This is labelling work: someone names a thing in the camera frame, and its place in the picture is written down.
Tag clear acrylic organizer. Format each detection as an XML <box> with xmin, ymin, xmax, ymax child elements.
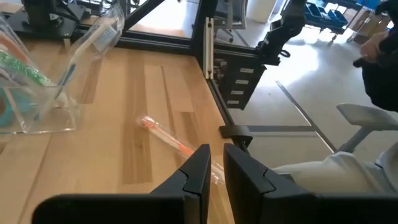
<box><xmin>0</xmin><ymin>82</ymin><xmax>80</xmax><ymax>136</ymax></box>

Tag yellow-orange toothbrush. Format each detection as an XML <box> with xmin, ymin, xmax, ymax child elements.
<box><xmin>136</xmin><ymin>114</ymin><xmax>226</xmax><ymax>186</ymax></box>

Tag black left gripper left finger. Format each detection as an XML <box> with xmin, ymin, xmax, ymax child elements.
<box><xmin>30</xmin><ymin>143</ymin><xmax>212</xmax><ymax>224</ymax></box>

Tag black box with white labels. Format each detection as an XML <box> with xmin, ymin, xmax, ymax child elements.
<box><xmin>214</xmin><ymin>57</ymin><xmax>268</xmax><ymax>111</ymax></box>

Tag silver aluminium bar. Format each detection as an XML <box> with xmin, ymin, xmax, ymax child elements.
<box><xmin>203</xmin><ymin>16</ymin><xmax>216</xmax><ymax>80</ymax></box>

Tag person's hand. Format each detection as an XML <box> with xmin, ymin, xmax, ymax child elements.
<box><xmin>359</xmin><ymin>30</ymin><xmax>390</xmax><ymax>63</ymax></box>

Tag blue storage bins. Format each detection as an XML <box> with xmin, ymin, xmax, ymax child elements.
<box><xmin>304</xmin><ymin>0</ymin><xmax>349</xmax><ymax>35</ymax></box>

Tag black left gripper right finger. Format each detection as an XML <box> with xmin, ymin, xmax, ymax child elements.
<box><xmin>223</xmin><ymin>142</ymin><xmax>398</xmax><ymax>224</ymax></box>

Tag green toothbrush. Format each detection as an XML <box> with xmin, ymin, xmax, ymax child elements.
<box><xmin>0</xmin><ymin>49</ymin><xmax>52</xmax><ymax>88</ymax></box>

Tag black table clamp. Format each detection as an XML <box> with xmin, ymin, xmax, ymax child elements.
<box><xmin>218</xmin><ymin>124</ymin><xmax>254</xmax><ymax>148</ymax></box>

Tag light grey chair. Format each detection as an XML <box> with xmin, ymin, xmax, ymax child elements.
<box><xmin>335</xmin><ymin>102</ymin><xmax>398</xmax><ymax>154</ymax></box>

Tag blue toothbrush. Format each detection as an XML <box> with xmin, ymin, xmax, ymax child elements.
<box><xmin>34</xmin><ymin>2</ymin><xmax>126</xmax><ymax>123</ymax></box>

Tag white bin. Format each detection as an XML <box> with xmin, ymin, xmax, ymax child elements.
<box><xmin>245</xmin><ymin>0</ymin><xmax>278</xmax><ymax>24</ymax></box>

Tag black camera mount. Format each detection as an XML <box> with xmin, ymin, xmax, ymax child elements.
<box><xmin>256</xmin><ymin>0</ymin><xmax>307</xmax><ymax>67</ymax></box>

